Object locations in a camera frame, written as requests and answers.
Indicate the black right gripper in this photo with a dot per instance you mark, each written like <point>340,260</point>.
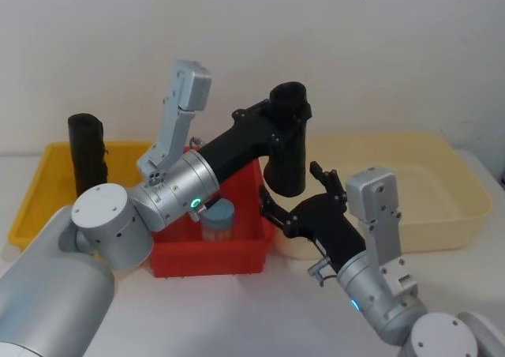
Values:
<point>331,226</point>

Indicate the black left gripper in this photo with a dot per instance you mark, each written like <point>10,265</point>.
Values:
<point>240,143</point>

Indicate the black cylinder tube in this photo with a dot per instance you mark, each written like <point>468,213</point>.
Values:
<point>87,151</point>
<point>286,171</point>

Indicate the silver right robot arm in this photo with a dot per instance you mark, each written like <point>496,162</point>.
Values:
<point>367,290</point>

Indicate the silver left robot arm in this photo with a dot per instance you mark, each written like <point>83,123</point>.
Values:
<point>102,222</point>

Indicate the clear jar with blue-grey lid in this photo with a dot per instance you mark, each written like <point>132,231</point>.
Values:
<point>219,219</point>

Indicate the red plastic bin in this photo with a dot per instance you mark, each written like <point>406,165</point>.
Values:
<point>205,258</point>

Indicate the cream plastic bin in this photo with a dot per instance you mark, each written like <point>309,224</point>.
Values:
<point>434,175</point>

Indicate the yellow plastic bin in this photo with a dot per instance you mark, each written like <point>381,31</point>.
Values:
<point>35,199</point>

